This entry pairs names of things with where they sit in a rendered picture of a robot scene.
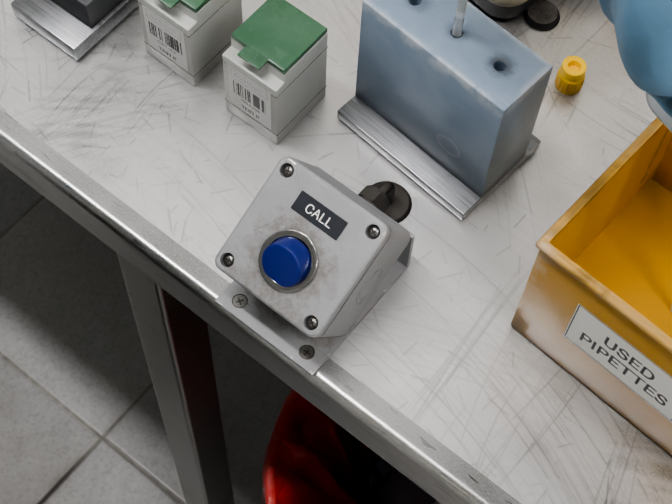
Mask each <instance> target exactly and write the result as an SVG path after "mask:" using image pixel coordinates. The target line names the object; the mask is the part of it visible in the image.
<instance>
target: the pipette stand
mask: <svg viewBox="0 0 672 504"><path fill-rule="evenodd" d="M457 3H458V0H363V1H362V14H361V27H360V40H359V52H358V65H357V78H356V91H355V96H354V97H353V98H352V99H350V100H349V101H348V102H347V103H346V104H344V105H343V106H342V107H341V108H340V109H339V110H338V114H337V117H338V118H339V119H340V120H341V121H342V122H344V123H345V124H346V125H347V126H348V127H350V128H351V129H352V130H353V131H354V132H356V133H357V134H358V135H359V136H360V137H362V138H363V139H364V140H365V141H366V142H368V143H369V144H370V145H371V146H372V147H374V148H375V149H376V150H377V151H379V152H380V153H381V154H382V155H383V156H385V157H386V158H387V159H388V160H389V161H391V162H392V163H393V164H394V165H395V166H397V167H398V168H399V169H400V170H401V171H403V172H404V173H405V174H406V175H407V176H409V177H410V178H411V179H412V180H413V181H415V182H416V183H417V184H418V185H419V186H421V187H422V188H423V189H424V190H425V191H427V192H428V193H429V194H430V195H431V196H433V197H434V198H435V199H436V200H438V201H439V202H440V203H441V204H442V205H444V206H445V207H446V208H447V209H448V210H450V211H451V212H452V213H453V214H454V215H456V216H457V217H458V218H459V219H460V220H463V219H464V218H465V217H466V216H467V215H468V214H469V213H470V212H472V211H473V210H474V209H475V208H476V207H477V206H478V205H479V204H480V203H481V202H482V201H483V200H484V199H485V198H486V197H487V196H488V195H490V194H491V193H492V192H493V191H494V190H495V189H496V188H497V187H498V186H499V185H500V184H501V183H502V182H503V181H504V180H505V179H506V178H508V177H509V176H510V175H511V174H512V173H513V172H514V171H515V170H516V169H517V168H518V167H519V166H520V165H521V164H522V163H523V162H525V161H526V160H527V159H528V158H529V157H530V156H531V155H532V154H533V153H534V152H535V151H536V150H537V149H538V148H539V146H540V143H541V140H539V139H538V138H537V137H536V136H534V135H533V134H532V132H533V129H534V126H535V122H536V119H537V116H538V113H539V110H540V107H541V103H542V100H543V97H544V94H545V91H546V88H547V84H548V81H549V78H550V75H551V72H552V69H553V66H552V65H551V64H550V63H548V62H547V61H546V60H544V59H543V58H542V57H540V56H539V55H538V54H536V53H535V52H534V51H532V50H531V49H530V48H529V47H527V46H526V45H525V44H523V43H522V42H521V41H519V40H518V39H517V38H515V37H514V36H513V35H511V34H510V33H509V32H507V31H506V30H505V29H503V28H502V27H501V26H500V25H498V24H497V23H496V22H494V21H493V20H492V19H490V18H489V17H488V16H486V15H485V14H484V13H482V12H481V11H480V10H478V9H477V8H476V7H475V6H473V5H472V4H471V3H469V2H468V3H467V8H466V13H465V18H464V23H463V28H462V34H461V37H460V38H454V37H453V36H452V30H453V24H454V19H455V13H456V8H457Z"/></svg>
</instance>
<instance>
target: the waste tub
mask: <svg viewBox="0 0 672 504"><path fill-rule="evenodd" d="M536 247H537V248H538V249H539V252H538V254H537V257H536V260H535V262H534V265H533V267H532V270H531V273H530V275H529V278H528V281H527V283H526V286H525V288H524V291H523V294H522V296H521V299H520V301H519V304H518V307H517V309H516V312H515V314H514V317H513V320H512V322H511V325H512V327H513V328H515V329H516V330H517V331H518V332H520V333H521V334H522V335H523V336H525V337H526V338H527V339H528V340H529V341H531V342H532V343H533V344H534V345H536V346H537V347H538V348H539V349H540V350H542V351H543V352H544V353H545V354H547V355H548V356H549V357H550V358H552V359H553V360H554V361H555V362H556V363H558V364H559V365H560V366H561V367H563V368H564V369H565V370H566V371H568V372H569V373H570V374H571V375H572V376H574V377H575V378H576V379H577V380H579V381H580V382H581V383H582V384H584V385H585V386H586V387H587V388H588V389H590V390H591V391H592V392H593V393H595V394H596V395H597V396H598V397H600V398H601V399H602V400H603V401H604V402H606V403H607V404H608V405H609V406H611V407H612V408H613V409H614V410H616V411H617V412H618V413H619V414H620V415H622V416H623V417H624V418H625V419H627V420H628V421H629V422H630V423H632V424H633V425H634V426H635V427H636V428H638V429H639V430H640V431H641V432H643V433H644V434H645V435H646V436H647V437H649V438H650V439H651V440H652V441H654V442H655V443H656V444H657V445H659V446H660V447H661V448H662V449H663V450H665V451H666V452H667V453H668V454H670V455H671V456H672V313H671V312H670V309H671V304H672V133H671V132H670V130H669V129H668V128H667V127H666V126H665V125H664V124H663V123H662V122H661V121H660V120H659V119H658V118H656V119H655V120H654V121H653V122H652V123H651V124H650V125H649V126H648V127H647V128H646V129H645V130H644V131H643V132H642V133H641V134H640V135H639V136H638V137H637V138H636V139H635V140H634V141H633V142H632V143H631V144H630V146H629V147H628V148H627V149H626V150H625V151H624V152H623V153H622V154H621V155H620V156H619V157H618V158H617V159H616V160H615V161H614V162H613V163H612V164H611V165H610V166H609V167H608V168H607V169H606V170H605V171H604V172H603V173H602V175H601V176H600V177H599V178H598V179H597V180H596V181H595V182H594V183H593V184H592V185H591V186H590V187H589V188H588V189H587V190H586V191H585V192H584V193H583V194H582V195H581V196H580V197H579V198H578V199H577V200H576V201H575V203H574V204H573V205H572V206H571V207H570V208H569V209H568V210H567V211H566V212H565V213H564V214H563V215H562V216H561V217H560V218H559V219H558V220H557V221H556V222H555V223H554V224H553V225H552V226H551V227H550V228H549V229H548V230H547V232H546V233H545V234H544V235H543V236H542V237H541V238H540V239H539V240H538V241H537V242H536Z"/></svg>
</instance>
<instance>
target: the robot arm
mask: <svg viewBox="0 0 672 504"><path fill-rule="evenodd" d="M599 4H600V6H601V9H602V11H603V13H604V14H605V16H606V17H607V18H608V19H609V21H610V22H611V23H612V24H614V27H615V33H616V39H617V45H618V50H619V54H620V57H621V60H622V63H623V65H624V68H625V70H626V72H627V73H628V75H629V77H630V78H631V80H632V81H633V82H634V84H635V85H636V86H637V87H638V88H640V89H641V90H643V91H645V92H646V100H647V103H648V105H649V107H650V109H651V111H652V112H653V113H654V114H655V115H656V116H657V118H658V119H659V120H660V121H661V122H662V123H663V124H664V125H665V126H666V127H667V128H668V129H669V130H670V132H671V133H672V0H599Z"/></svg>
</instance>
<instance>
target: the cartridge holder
mask: <svg viewBox="0 0 672 504"><path fill-rule="evenodd" d="M137 1H138V0H14V1H13V2H12V3H11V6H12V9H13V12H14V15H15V16H16V17H18V18H19V19H20V20H22V21H23V22H25V23H26V24H27V25H29V26H30V27H31V28H33V29H34V30H36V31H37V32H38V33H40V34H41V35H42V36H44V37H45V38H47V39H48V40H49V41H51V42H52V43H53V44H55V45H56V46H58V47H59V48H60V49H62V50H63V51H64V52H66V53H67V54H69V55H70V56H71V57H73V58H74V59H75V60H79V59H80V58H81V57H82V56H83V55H84V54H85V53H86V52H87V51H89V50H90V49H91V48H92V47H93V46H94V45H95V44H96V43H97V42H99V41H100V40H101V39H102V38H103V37H104V36H105V35H106V34H108V33H109V32H110V31H111V30H112V29H113V28H114V27H115V26H116V25H118V24H119V23H120V22H121V21H122V20H123V19H124V18H125V17H126V16H128V15H129V14H130V13H131V12H132V11H133V10H134V9H135V8H136V7H138V6H139V5H138V2H137Z"/></svg>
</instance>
